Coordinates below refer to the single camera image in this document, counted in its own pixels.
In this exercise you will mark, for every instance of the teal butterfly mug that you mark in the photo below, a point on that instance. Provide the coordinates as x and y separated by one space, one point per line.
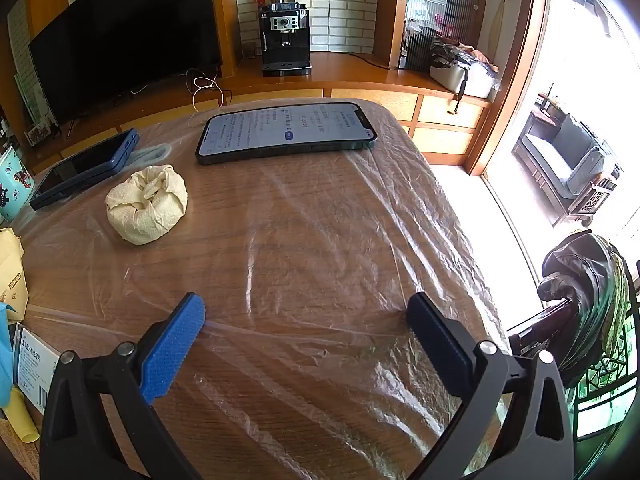
15 185

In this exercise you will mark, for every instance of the green knit scarf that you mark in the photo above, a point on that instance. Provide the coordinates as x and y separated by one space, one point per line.
617 300

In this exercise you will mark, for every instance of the large black television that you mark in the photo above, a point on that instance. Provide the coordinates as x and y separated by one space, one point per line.
125 35

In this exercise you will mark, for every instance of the black slatted screen door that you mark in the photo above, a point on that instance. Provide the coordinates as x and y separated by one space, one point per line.
460 5

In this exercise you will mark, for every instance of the yellow paper bag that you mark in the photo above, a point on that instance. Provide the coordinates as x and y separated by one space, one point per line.
12 270

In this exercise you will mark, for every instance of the black coffee machine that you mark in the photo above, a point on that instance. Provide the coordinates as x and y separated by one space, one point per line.
285 45

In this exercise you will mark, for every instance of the wooden low cabinet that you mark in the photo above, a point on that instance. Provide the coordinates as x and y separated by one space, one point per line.
350 65

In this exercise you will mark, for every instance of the smartphone with dark green edge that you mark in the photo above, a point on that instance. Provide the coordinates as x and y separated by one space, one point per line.
285 130

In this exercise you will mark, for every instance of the dark wooden chair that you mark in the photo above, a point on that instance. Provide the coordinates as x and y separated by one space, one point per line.
530 330

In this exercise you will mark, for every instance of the small yellow plastic cup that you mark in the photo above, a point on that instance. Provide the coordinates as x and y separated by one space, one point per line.
22 420

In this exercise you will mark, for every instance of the grey cushioned wooden armchair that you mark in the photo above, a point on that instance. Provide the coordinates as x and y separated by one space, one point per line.
565 155

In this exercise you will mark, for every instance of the white and blue medicine box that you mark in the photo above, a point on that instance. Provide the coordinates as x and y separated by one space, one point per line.
35 365

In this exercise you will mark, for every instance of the dark leather jacket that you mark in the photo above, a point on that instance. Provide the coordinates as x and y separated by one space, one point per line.
585 280

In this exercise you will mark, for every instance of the blue plastic bag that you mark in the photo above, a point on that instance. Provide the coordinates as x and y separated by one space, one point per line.
6 360

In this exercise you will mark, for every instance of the white storage box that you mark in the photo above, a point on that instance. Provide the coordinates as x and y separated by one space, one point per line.
475 85

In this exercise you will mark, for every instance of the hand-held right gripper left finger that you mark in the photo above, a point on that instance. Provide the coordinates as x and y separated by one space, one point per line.
172 340

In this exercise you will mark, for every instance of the beige wall hanging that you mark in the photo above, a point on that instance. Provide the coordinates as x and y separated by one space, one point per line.
497 25

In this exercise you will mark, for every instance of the cream cloth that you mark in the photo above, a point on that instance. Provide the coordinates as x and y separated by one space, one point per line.
145 210

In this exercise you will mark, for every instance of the small framed photo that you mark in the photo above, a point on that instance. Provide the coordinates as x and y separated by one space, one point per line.
40 134

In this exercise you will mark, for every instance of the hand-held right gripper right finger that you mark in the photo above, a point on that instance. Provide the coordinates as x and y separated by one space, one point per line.
440 340

